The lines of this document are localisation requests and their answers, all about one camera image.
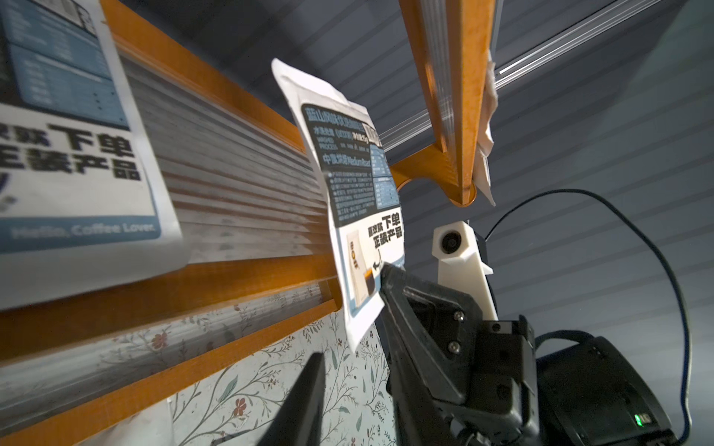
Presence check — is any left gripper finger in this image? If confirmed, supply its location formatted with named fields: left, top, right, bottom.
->
left=258, top=353, right=327, bottom=446

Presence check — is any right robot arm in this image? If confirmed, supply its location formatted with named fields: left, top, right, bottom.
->
left=379, top=265, right=676, bottom=445

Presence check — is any dark blue coffee bag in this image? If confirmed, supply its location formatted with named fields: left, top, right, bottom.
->
left=271, top=59, right=405, bottom=351

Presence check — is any dark blue coffee bag under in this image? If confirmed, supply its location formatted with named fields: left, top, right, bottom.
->
left=1, top=0, right=189, bottom=310

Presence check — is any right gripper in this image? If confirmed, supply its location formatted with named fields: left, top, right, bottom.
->
left=377, top=264, right=541, bottom=445

